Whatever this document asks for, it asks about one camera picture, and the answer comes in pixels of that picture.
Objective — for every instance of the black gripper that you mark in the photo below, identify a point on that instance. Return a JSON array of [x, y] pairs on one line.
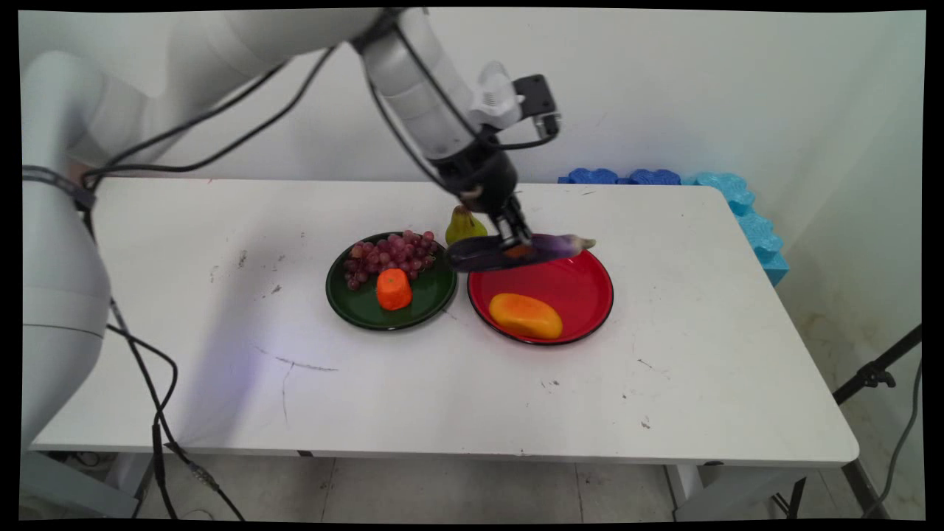
[[479, 177]]

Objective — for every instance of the purple eggplant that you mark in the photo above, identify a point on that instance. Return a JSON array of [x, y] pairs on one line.
[[557, 247]]

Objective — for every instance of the green pear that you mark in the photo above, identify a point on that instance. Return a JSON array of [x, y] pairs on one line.
[[461, 227]]

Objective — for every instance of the orange yellow mango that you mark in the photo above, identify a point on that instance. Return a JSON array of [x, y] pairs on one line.
[[525, 316]]

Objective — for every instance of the dark blue foam tile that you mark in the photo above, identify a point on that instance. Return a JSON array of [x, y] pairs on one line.
[[655, 177], [592, 176]]

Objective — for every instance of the red plate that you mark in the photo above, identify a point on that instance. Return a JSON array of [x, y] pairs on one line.
[[582, 299]]

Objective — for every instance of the green plate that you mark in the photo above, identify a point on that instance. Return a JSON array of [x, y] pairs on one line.
[[431, 291]]

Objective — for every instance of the red grapes bunch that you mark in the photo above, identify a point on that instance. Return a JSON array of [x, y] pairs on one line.
[[391, 254]]

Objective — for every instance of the orange carrot piece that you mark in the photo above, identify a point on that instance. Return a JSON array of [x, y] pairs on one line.
[[394, 290]]

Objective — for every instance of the light blue foam tiles stack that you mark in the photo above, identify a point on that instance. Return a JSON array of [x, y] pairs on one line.
[[756, 232]]

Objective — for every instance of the white table leg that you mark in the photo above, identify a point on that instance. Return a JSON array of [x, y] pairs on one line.
[[144, 483], [708, 490]]

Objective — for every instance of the black tripod stand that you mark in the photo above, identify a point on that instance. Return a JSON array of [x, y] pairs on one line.
[[874, 376]]

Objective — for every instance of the black wrist camera white mount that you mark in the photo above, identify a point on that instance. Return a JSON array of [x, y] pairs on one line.
[[535, 96]]

